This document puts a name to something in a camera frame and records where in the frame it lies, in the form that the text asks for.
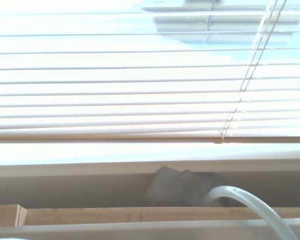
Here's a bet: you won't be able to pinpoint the clear ribbed hose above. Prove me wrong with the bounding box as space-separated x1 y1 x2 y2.
203 185 299 240

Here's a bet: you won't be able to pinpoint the grey crumpled cloth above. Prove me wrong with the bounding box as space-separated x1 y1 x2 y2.
144 165 226 208

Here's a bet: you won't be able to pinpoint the white window sill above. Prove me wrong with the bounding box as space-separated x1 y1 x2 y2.
0 142 300 179

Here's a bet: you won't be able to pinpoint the white window blinds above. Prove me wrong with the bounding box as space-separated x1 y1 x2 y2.
0 0 300 145

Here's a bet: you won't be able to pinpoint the blinds lift cord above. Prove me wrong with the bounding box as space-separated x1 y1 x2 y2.
217 0 288 141

